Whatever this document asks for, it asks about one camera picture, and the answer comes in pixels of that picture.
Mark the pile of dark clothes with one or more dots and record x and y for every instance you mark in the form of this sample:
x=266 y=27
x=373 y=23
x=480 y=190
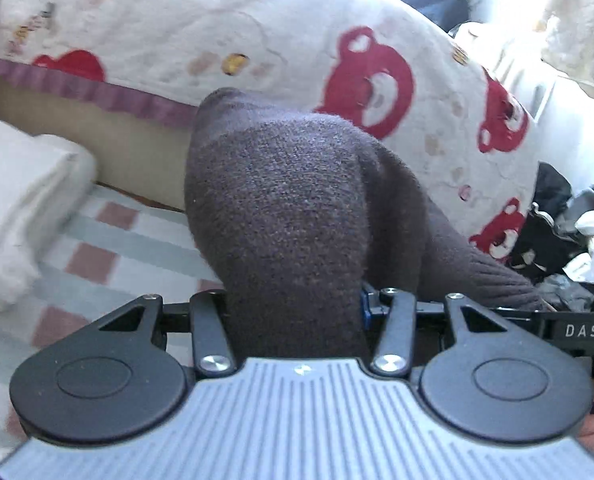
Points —
x=557 y=240

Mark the checkered printed blanket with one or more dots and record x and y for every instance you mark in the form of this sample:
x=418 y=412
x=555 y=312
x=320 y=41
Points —
x=102 y=260

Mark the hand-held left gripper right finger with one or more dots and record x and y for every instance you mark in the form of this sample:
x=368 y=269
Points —
x=369 y=310

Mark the bear print quilt purple ruffle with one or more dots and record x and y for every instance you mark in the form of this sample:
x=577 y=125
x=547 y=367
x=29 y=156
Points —
x=227 y=25

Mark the white folded cloth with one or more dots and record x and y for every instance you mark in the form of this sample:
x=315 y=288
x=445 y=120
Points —
x=17 y=200

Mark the white fluffy garment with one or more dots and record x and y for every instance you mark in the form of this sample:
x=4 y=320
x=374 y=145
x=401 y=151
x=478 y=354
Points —
x=582 y=30

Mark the tan bed sheet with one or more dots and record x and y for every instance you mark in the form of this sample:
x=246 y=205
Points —
x=127 y=140

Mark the dark brown knit sweater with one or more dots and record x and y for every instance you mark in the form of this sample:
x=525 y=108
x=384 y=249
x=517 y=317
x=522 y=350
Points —
x=287 y=210

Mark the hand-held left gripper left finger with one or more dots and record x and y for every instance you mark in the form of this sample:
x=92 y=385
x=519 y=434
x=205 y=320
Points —
x=212 y=330

